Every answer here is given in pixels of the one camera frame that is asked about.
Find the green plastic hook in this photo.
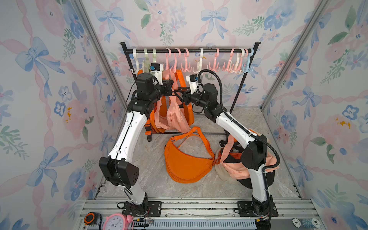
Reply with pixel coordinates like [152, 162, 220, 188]
[142, 48, 157, 73]

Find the pink crossbody bag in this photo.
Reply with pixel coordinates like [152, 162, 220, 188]
[219, 134, 279, 181]

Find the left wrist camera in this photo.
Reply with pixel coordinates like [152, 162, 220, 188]
[150, 63, 164, 85]

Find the black metal garment rack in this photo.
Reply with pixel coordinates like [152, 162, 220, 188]
[120, 41, 261, 142]

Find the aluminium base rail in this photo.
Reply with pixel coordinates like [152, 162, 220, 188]
[71, 196, 325, 230]

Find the light blue plastic hook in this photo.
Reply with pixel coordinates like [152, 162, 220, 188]
[242, 48, 254, 73]

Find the orange black tape measure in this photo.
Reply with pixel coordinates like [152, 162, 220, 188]
[83, 212, 102, 226]

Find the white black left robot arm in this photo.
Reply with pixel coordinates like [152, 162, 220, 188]
[99, 71, 173, 216]

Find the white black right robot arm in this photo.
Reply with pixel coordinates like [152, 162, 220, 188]
[183, 69, 280, 224]

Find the white plastic hook left end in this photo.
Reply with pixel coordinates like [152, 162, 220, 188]
[132, 48, 141, 75]

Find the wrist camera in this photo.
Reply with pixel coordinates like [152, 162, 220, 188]
[186, 74, 199, 94]
[150, 63, 164, 85]

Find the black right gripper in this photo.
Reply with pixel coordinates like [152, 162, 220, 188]
[176, 86, 210, 110]

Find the black crossbody bag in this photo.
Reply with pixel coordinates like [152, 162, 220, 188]
[219, 137, 277, 190]

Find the white plastic hook middle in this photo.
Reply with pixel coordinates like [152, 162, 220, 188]
[192, 48, 204, 74]

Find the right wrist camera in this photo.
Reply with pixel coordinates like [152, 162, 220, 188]
[186, 74, 199, 94]

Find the pink alarm clock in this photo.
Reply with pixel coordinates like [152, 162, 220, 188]
[103, 213, 134, 230]

